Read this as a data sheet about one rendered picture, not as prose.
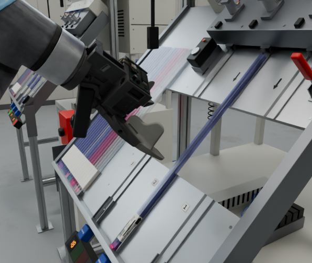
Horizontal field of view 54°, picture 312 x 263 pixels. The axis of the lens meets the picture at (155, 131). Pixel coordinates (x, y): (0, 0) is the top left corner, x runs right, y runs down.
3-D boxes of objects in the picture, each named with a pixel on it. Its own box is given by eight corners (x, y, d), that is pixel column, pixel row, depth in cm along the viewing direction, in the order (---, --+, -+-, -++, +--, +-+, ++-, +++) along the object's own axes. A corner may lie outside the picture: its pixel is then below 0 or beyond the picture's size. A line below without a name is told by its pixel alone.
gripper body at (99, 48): (155, 101, 48) (93, 57, 41) (119, 131, 51) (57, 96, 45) (150, 73, 53) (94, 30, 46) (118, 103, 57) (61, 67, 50)
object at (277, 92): (319, 145, 51) (309, 128, 48) (139, 87, 105) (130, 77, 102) (419, 4, 55) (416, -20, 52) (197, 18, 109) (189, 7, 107)
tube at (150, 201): (117, 251, 59) (113, 249, 58) (114, 247, 60) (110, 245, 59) (266, 58, 65) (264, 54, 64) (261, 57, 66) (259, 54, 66)
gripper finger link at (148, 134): (178, 151, 48) (141, 105, 47) (152, 169, 50) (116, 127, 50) (183, 144, 50) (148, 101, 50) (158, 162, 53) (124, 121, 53)
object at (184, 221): (176, 330, 45) (163, 325, 43) (64, 167, 99) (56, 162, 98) (250, 227, 47) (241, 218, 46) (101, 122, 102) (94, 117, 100)
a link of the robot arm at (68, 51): (29, 81, 42) (37, 50, 48) (57, 97, 45) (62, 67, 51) (59, 44, 39) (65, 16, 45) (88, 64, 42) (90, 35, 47)
